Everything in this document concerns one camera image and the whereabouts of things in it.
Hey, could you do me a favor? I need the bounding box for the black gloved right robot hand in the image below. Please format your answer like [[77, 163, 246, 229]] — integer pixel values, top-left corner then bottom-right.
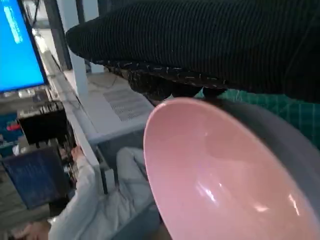
[[65, 0, 320, 103]]

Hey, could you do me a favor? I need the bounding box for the pink bowl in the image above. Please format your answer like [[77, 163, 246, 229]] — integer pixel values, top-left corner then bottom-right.
[[143, 97, 320, 240]]

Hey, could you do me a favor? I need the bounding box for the small white vented cabinet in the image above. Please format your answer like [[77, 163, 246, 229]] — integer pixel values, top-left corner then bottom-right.
[[86, 74, 157, 161]]

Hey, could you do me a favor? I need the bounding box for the green cutting mat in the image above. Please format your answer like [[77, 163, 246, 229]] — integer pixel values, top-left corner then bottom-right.
[[194, 88, 320, 151]]

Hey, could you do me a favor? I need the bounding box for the white desk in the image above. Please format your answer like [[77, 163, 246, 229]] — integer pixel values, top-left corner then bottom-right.
[[37, 48, 102, 170]]

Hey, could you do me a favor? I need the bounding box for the black desk device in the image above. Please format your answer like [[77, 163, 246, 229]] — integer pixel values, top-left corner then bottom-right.
[[16, 101, 76, 148]]

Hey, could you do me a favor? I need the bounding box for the blue screen monitor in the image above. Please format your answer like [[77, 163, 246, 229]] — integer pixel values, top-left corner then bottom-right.
[[0, 0, 50, 93]]

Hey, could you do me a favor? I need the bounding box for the person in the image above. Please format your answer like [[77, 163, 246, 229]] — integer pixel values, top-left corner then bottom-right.
[[14, 145, 162, 240]]

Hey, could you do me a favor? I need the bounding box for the dark laptop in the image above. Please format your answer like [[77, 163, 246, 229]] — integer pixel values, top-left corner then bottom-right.
[[1, 147, 73, 211]]

